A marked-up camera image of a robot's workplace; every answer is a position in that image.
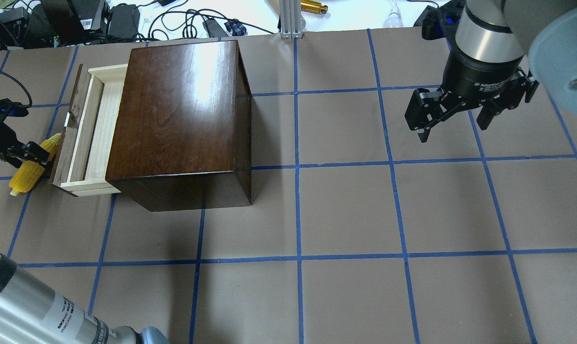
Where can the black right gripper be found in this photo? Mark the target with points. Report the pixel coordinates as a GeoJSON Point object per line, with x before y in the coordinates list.
{"type": "Point", "coordinates": [479, 75]}

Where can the yellow plastic corn cob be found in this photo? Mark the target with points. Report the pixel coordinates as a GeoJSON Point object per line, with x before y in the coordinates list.
{"type": "Point", "coordinates": [30, 172]}

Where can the light wood drawer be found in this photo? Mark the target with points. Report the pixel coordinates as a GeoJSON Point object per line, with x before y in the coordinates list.
{"type": "Point", "coordinates": [80, 166]}

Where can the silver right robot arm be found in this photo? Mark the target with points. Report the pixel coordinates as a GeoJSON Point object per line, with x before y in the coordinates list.
{"type": "Point", "coordinates": [547, 32]}

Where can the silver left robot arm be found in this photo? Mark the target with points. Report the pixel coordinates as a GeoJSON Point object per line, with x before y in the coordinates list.
{"type": "Point", "coordinates": [30, 311]}

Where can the white light bulb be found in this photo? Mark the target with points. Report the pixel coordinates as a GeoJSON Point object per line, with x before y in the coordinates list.
{"type": "Point", "coordinates": [394, 17]}

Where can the dark brown wooden cabinet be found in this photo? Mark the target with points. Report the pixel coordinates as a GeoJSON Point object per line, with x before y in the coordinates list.
{"type": "Point", "coordinates": [182, 139]}

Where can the black power brick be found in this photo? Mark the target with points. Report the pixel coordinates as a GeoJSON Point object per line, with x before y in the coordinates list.
{"type": "Point", "coordinates": [124, 21]}

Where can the aluminium frame post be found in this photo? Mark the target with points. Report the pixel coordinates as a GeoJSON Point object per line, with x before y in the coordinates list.
{"type": "Point", "coordinates": [290, 19]}

